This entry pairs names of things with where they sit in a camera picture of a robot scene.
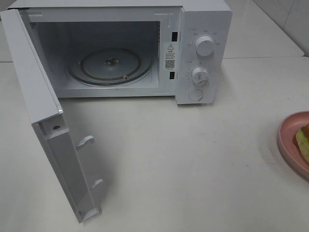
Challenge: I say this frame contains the round white door button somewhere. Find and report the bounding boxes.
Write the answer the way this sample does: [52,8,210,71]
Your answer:
[189,89,203,101]

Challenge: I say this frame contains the white timer knob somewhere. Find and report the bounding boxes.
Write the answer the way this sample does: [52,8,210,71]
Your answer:
[192,67,209,85]

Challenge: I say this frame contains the white microwave door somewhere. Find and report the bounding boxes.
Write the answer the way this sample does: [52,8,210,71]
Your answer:
[0,9,103,223]

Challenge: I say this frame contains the pink round plate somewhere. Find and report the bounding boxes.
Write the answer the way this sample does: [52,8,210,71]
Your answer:
[277,111,309,181]

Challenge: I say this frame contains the sandwich with lettuce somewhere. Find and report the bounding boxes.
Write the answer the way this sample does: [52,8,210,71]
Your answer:
[293,124,309,162]

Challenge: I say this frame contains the glass microwave turntable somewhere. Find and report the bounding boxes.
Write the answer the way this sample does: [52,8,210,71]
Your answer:
[67,47,154,86]

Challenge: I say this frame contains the white microwave oven body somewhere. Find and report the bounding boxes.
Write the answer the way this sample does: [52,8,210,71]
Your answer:
[0,0,232,108]

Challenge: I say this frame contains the upper white power knob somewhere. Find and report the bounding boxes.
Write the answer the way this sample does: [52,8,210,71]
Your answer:
[195,35,215,57]

